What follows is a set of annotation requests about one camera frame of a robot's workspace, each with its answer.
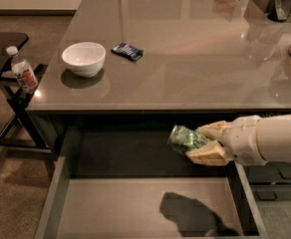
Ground open grey top drawer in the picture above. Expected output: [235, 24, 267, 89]
[35, 126, 269, 239]

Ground lower dark drawers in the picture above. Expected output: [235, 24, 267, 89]
[244, 162, 291, 201]

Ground green soda can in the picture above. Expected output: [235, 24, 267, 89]
[167, 125, 211, 155]

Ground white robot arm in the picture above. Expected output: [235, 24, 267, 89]
[185, 114, 291, 166]

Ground blue snack packet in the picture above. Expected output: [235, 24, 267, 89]
[111, 43, 144, 62]

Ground plastic water bottle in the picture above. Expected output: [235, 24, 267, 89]
[6, 46, 38, 94]

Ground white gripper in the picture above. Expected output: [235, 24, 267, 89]
[185, 116, 267, 166]

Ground white ceramic bowl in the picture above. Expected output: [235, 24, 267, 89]
[62, 42, 106, 78]

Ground black side table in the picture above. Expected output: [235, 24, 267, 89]
[0, 32, 58, 160]

